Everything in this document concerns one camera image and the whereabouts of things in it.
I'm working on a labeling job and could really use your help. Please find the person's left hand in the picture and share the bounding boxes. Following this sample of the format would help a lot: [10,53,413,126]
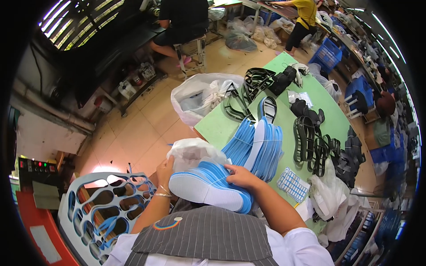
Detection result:
[155,155,176,195]

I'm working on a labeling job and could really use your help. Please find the black rimmed shoe sole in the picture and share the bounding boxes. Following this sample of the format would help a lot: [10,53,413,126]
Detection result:
[258,96,278,124]

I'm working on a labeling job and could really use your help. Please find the large white sack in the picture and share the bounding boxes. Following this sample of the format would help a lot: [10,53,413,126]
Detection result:
[170,73,246,127]

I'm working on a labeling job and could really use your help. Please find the blue white label sheet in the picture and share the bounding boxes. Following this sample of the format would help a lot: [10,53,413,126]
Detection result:
[276,166,311,203]

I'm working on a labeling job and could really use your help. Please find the stack of dark green rims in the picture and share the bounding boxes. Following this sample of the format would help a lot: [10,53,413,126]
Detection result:
[292,115,342,177]

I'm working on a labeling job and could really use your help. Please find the black cutting die frame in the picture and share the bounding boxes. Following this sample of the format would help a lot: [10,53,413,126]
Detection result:
[223,82,257,122]
[243,68,277,102]

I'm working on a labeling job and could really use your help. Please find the blue plastic crate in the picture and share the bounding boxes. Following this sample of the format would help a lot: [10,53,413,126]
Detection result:
[308,37,343,74]

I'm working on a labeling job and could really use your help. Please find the white plastic jug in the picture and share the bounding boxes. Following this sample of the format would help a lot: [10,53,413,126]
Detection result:
[118,79,137,100]

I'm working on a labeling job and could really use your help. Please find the low shelf with containers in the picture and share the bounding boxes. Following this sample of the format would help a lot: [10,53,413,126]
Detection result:
[96,61,168,117]

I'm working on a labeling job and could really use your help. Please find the long workbench with goods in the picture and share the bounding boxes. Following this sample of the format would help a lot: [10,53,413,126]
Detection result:
[316,9,384,94]

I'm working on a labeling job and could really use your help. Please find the metal stool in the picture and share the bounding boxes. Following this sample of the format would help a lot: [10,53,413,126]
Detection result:
[173,35,208,80]

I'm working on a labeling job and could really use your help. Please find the stack of blue white insoles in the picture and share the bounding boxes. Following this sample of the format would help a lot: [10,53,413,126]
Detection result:
[221,116,284,183]

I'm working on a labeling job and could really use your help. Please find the red machine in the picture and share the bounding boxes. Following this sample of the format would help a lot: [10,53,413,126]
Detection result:
[16,191,81,266]

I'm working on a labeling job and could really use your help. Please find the heap of white plastic bags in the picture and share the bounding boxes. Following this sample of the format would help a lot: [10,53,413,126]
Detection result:
[295,159,361,243]

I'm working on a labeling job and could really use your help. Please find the black material pieces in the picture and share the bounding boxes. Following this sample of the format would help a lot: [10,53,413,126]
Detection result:
[290,98,325,126]

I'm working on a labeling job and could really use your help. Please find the person's body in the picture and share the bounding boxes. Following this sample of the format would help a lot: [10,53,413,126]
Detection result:
[103,199,335,266]

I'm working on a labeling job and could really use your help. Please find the window grille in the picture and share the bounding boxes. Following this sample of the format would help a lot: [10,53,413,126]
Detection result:
[38,0,126,51]

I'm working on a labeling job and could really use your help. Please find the person's right hand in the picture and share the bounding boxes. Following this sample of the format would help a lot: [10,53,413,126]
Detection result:
[224,164,264,191]

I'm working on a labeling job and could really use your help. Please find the clear plastic bag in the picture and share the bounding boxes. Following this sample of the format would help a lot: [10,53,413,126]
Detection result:
[308,63,343,102]

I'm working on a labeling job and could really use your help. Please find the black machine control panel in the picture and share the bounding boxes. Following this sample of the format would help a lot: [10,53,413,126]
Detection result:
[18,156,59,192]

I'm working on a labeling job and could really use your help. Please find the white plastic bag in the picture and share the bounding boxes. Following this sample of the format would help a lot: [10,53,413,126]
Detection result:
[166,138,232,174]

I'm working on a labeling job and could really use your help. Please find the heap of clear plastic bags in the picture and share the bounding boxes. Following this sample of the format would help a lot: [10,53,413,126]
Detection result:
[224,15,284,53]

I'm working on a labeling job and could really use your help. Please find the heap of black shoe parts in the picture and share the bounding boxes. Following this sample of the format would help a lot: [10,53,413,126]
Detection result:
[332,126,367,189]

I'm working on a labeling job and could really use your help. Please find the clear plastic packet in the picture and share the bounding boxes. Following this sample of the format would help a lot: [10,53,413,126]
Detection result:
[286,90,314,109]

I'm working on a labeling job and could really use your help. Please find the bundle of blue insoles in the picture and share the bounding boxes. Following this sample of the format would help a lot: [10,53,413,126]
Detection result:
[168,160,254,215]

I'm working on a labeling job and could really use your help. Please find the blue white cut-out foam sheet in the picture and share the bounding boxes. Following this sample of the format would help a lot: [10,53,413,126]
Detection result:
[58,172,159,265]

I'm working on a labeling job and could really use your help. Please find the blue stool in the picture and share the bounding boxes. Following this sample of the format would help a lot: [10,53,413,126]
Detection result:
[344,76,375,119]

